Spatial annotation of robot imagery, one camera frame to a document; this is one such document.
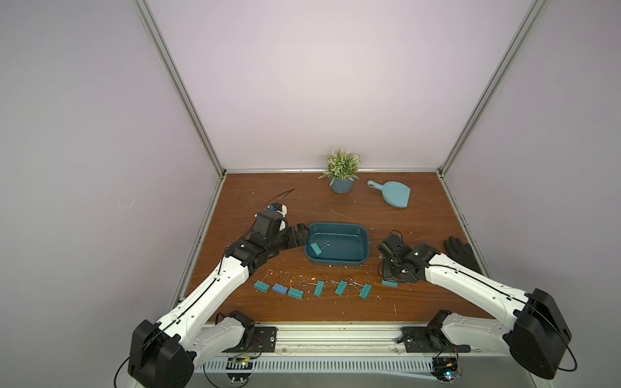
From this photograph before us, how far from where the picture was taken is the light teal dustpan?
1098 mm

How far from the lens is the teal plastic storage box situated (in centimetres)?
92

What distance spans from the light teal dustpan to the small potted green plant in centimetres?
16

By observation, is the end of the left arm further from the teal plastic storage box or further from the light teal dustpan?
the light teal dustpan
